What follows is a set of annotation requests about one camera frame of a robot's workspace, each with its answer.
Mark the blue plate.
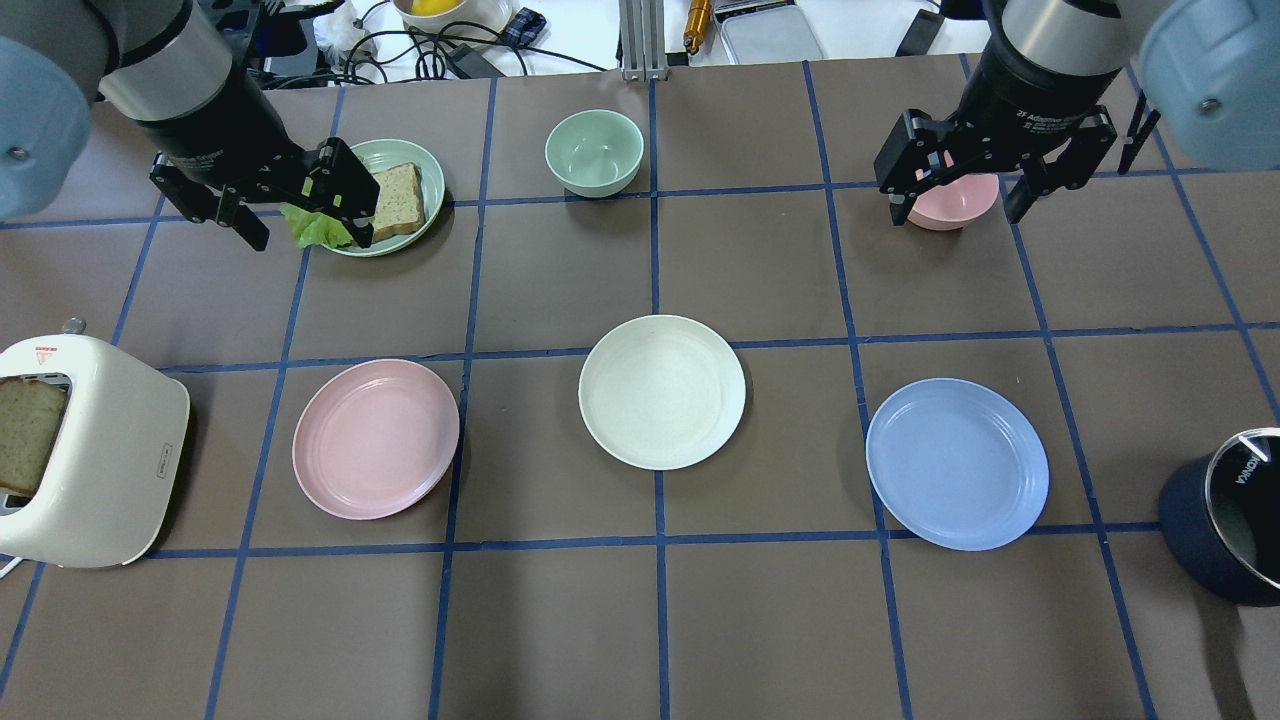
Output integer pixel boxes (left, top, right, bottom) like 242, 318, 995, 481
865, 377, 1050, 552

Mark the aluminium frame post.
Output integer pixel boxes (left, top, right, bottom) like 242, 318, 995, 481
618, 0, 669, 82

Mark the cream plate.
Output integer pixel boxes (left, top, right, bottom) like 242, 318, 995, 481
577, 314, 748, 471

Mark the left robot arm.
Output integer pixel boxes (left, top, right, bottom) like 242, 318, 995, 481
1, 1, 380, 251

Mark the white bowl with fruit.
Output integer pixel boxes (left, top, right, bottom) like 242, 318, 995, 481
392, 1, 518, 38

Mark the pink bowl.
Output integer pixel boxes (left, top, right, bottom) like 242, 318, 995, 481
908, 174, 1000, 231

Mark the orange handled tool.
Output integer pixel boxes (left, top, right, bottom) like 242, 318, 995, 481
682, 0, 714, 56

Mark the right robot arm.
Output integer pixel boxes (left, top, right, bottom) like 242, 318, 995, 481
874, 1, 1279, 225

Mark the black power adapter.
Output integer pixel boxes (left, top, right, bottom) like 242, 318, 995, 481
444, 44, 506, 79

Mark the bread slice in toaster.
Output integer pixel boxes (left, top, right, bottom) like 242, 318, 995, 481
1, 377, 68, 498

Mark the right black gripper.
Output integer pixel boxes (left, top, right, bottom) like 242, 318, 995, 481
873, 45, 1117, 227

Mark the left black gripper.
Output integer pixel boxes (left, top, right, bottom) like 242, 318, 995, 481
133, 63, 379, 252

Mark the cream toaster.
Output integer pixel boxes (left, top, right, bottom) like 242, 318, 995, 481
1, 334, 189, 568

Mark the green bowl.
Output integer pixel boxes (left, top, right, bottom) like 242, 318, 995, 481
544, 109, 646, 199

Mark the silver kitchen scale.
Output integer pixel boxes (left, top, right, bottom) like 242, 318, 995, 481
713, 1, 826, 64

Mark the bread slice on plate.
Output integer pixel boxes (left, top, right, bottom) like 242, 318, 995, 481
372, 161, 426, 242

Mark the green lettuce leaf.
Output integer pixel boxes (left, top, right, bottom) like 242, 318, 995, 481
280, 202, 355, 249

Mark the dark blue pot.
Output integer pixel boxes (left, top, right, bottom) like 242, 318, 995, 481
1158, 427, 1279, 607

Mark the green plate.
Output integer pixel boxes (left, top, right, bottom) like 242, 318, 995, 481
330, 138, 445, 258

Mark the pink plate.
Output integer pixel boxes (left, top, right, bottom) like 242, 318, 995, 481
291, 359, 461, 521

